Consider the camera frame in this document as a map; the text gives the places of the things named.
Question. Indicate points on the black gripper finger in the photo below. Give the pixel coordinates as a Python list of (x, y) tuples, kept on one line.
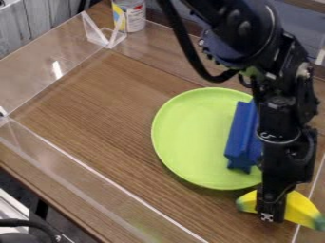
[(272, 201)]

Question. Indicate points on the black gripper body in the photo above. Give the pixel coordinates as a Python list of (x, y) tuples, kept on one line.
[(288, 159)]

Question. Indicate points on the yellow toy banana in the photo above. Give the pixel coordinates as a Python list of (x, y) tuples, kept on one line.
[(300, 211)]

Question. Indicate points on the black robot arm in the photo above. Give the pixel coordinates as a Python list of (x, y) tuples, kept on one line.
[(243, 39)]

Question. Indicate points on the green plate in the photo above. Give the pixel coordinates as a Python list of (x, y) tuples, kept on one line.
[(190, 132)]

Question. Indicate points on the blue star-shaped block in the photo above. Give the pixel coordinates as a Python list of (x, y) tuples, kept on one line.
[(243, 147)]

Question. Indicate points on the clear acrylic front wall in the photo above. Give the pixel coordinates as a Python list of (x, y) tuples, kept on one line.
[(104, 208)]

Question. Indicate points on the clear acrylic corner bracket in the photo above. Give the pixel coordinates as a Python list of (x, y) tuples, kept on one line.
[(104, 37)]

